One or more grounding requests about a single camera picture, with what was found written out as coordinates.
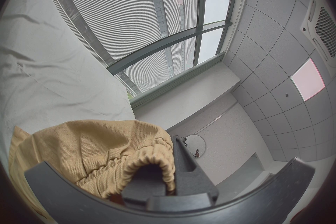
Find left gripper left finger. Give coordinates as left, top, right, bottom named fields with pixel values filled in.
left=121, top=165, right=168, bottom=208

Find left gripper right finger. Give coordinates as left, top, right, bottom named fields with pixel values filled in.
left=146, top=135, right=219, bottom=212

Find tan shorts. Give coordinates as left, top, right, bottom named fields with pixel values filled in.
left=9, top=119, right=177, bottom=218

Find bed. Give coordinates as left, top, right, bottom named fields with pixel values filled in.
left=0, top=0, right=137, bottom=181

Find window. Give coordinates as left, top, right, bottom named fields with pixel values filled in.
left=43, top=0, right=250, bottom=110

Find square ceiling light panel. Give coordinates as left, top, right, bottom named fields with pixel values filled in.
left=290, top=58, right=327, bottom=101

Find white ceiling air conditioner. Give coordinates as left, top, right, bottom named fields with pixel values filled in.
left=300, top=0, right=336, bottom=76

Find round wall mirror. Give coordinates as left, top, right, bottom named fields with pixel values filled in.
left=184, top=134, right=207, bottom=159

